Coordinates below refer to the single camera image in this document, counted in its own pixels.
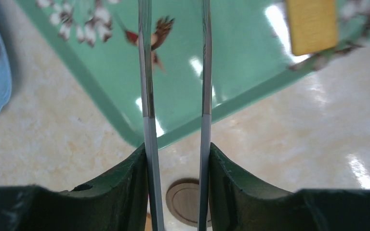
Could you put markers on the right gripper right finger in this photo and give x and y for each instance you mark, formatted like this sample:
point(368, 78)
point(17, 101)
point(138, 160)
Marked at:
point(240, 201)

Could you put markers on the green floral serving tray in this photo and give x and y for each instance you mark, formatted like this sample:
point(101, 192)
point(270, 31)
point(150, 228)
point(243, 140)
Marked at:
point(252, 55)

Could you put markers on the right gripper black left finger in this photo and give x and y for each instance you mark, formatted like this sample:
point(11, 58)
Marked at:
point(116, 200)

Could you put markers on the dark brown saucer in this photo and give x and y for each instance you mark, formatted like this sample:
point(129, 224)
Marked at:
point(182, 199)

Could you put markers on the yellow rectangular biscuit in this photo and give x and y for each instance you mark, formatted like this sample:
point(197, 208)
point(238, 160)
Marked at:
point(312, 25)

